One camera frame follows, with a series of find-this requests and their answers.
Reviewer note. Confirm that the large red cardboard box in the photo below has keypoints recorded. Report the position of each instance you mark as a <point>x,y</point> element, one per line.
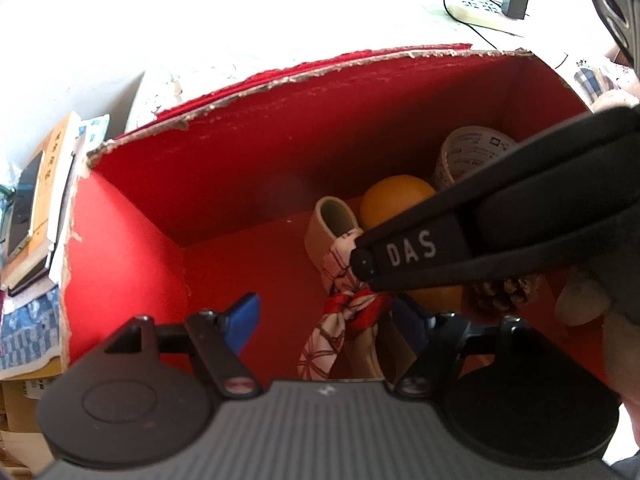
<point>213,200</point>

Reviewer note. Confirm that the orange gourd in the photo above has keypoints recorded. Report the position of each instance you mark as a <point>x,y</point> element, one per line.
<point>390,197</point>

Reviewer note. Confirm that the white power strip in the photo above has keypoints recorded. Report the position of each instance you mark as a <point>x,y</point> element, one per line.
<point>485,13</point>

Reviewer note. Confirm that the brown tape roll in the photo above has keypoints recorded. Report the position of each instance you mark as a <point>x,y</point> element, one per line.
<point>465,150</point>

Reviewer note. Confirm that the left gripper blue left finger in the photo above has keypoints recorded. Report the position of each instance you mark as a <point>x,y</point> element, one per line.
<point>240,321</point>

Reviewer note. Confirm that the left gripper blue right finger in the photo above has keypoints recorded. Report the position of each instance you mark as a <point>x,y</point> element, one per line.
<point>412,322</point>

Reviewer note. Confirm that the stack of books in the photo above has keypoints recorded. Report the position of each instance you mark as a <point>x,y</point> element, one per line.
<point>34,246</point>

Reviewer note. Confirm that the brown pine cone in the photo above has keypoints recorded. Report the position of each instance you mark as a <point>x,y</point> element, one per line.
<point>507,295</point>

